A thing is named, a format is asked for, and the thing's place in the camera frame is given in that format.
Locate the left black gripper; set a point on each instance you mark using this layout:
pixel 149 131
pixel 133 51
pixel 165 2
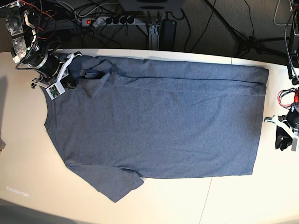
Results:
pixel 283 139

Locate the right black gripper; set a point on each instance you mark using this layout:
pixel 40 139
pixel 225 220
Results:
pixel 49 66

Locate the blue heathered T-shirt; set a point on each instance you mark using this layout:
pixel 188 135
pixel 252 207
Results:
pixel 130 119

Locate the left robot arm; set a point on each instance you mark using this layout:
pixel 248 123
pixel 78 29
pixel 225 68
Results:
pixel 292 68

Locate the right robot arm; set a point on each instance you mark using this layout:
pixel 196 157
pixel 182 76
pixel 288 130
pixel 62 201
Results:
pixel 32 27

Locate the grey box under table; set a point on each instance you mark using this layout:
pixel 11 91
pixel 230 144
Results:
pixel 151 5

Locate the black power adapter brick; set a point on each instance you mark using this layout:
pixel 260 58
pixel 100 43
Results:
pixel 167 34

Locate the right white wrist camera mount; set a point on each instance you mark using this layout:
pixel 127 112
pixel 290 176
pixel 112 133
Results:
pixel 56 89

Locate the power strip with red switch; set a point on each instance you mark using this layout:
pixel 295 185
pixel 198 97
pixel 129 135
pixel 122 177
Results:
pixel 108 21

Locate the aluminium table frame post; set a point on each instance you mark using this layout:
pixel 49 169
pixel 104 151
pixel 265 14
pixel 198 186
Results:
pixel 151 26

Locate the black camera tripod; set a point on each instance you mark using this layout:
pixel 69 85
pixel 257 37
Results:
pixel 247 43

